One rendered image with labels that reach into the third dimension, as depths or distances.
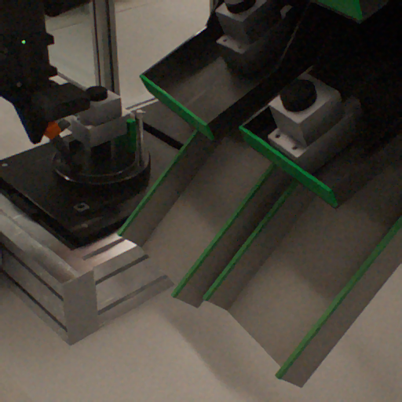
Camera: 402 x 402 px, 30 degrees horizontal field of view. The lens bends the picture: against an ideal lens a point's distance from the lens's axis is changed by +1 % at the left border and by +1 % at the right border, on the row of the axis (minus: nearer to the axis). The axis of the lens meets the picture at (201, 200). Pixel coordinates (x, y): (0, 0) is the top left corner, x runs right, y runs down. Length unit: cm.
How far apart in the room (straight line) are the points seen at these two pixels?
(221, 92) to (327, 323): 25
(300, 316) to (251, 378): 18
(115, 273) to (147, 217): 11
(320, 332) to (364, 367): 26
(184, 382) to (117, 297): 15
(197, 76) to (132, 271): 30
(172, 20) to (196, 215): 113
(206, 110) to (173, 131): 44
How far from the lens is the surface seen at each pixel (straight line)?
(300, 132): 63
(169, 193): 89
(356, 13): 56
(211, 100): 76
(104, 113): 104
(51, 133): 101
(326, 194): 63
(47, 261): 95
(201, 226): 86
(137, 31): 188
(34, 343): 99
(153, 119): 123
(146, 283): 102
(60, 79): 141
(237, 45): 77
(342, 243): 77
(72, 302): 94
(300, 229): 80
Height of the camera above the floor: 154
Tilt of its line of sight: 34 degrees down
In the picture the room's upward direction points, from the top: 1 degrees clockwise
